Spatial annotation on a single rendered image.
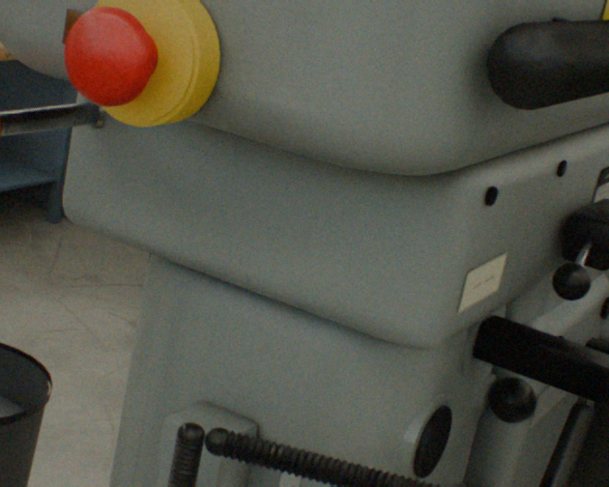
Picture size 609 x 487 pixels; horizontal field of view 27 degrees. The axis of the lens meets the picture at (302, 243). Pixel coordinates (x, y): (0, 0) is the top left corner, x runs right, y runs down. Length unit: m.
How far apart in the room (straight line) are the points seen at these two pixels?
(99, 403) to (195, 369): 3.64
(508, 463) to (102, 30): 0.48
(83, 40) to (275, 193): 0.17
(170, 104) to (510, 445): 0.43
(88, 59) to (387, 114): 0.12
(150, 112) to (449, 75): 0.13
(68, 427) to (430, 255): 3.60
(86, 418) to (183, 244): 3.59
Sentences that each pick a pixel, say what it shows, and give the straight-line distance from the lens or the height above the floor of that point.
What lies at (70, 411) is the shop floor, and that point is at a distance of 4.29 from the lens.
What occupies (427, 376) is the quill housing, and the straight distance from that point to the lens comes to 0.71.
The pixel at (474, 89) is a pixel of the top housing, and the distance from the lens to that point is 0.53.
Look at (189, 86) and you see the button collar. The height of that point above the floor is 1.75.
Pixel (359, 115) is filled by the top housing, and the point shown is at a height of 1.76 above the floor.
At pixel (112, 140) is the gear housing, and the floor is 1.69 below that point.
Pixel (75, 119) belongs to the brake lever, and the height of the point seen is 1.70.
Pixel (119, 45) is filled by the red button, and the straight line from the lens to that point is 0.51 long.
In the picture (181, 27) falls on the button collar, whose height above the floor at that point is 1.78.
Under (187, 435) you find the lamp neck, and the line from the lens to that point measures 0.61.
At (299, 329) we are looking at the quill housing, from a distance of 0.69.
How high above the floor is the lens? 1.85
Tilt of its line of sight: 16 degrees down
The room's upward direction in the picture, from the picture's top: 12 degrees clockwise
